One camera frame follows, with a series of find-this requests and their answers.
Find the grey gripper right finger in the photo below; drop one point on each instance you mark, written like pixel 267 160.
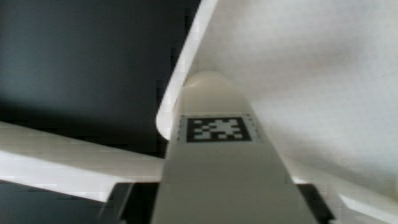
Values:
pixel 317 204

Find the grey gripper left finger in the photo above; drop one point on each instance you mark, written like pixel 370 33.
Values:
pixel 110 215

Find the white desk leg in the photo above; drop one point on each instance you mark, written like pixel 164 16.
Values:
pixel 226 184

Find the white desk top tray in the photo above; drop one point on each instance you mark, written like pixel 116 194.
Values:
pixel 306 51

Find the white U-shaped obstacle frame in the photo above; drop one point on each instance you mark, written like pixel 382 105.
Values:
pixel 70 166

